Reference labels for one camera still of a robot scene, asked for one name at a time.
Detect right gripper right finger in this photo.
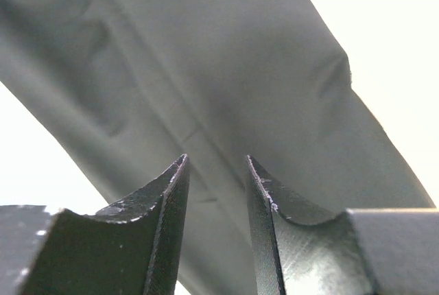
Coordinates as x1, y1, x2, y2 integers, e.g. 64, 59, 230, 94
246, 156, 438, 294

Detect black trousers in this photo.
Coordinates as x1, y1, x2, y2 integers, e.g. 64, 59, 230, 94
1, 0, 433, 294

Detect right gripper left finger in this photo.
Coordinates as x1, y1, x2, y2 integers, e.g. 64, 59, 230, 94
1, 155, 190, 294

